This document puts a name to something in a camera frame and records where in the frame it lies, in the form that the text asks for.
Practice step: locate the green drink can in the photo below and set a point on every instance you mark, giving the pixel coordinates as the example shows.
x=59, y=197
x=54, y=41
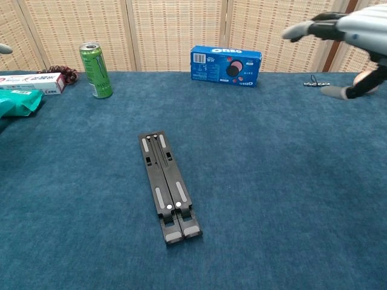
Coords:
x=98, y=72

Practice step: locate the blue Oreo cookie box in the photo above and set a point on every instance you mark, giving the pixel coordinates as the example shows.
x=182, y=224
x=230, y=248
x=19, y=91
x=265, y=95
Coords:
x=211, y=66

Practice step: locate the white toothpaste box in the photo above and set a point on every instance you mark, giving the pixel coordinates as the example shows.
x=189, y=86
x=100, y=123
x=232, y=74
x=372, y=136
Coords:
x=30, y=83

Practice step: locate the bamboo folding screen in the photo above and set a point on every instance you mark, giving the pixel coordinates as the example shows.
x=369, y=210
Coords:
x=169, y=33

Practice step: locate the black folding laptop stand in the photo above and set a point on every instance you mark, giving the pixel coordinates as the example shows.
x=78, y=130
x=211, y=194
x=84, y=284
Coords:
x=169, y=187

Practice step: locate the beige egg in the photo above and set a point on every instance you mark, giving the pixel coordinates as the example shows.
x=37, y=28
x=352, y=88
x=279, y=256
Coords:
x=359, y=78

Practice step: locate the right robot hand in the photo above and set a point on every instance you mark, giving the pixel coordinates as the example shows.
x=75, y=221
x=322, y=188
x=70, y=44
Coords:
x=362, y=27

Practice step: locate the small metal T-shaped tool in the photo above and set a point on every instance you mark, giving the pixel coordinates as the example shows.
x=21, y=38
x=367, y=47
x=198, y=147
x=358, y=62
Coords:
x=317, y=84

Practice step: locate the blue table mat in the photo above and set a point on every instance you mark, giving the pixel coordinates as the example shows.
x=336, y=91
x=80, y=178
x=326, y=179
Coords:
x=272, y=181

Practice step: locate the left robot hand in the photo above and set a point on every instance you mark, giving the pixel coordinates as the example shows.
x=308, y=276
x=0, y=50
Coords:
x=4, y=48

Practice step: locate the teal wet wipes pack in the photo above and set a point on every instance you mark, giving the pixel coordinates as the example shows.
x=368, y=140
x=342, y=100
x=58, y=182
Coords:
x=18, y=102

